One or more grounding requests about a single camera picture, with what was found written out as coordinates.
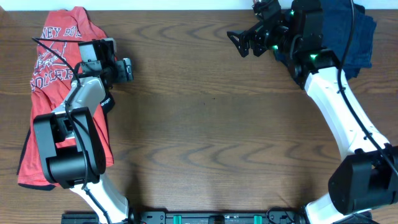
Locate red soccer t-shirt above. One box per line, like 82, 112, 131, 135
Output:
17, 6, 106, 191

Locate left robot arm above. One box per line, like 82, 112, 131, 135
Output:
34, 38, 134, 223

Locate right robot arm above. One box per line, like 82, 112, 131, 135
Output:
227, 1, 397, 223

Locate folded navy blue clothes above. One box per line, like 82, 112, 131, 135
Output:
273, 0, 377, 81

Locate black t-shirt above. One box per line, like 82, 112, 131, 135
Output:
17, 92, 115, 191

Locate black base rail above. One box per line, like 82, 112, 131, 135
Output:
60, 207, 373, 224

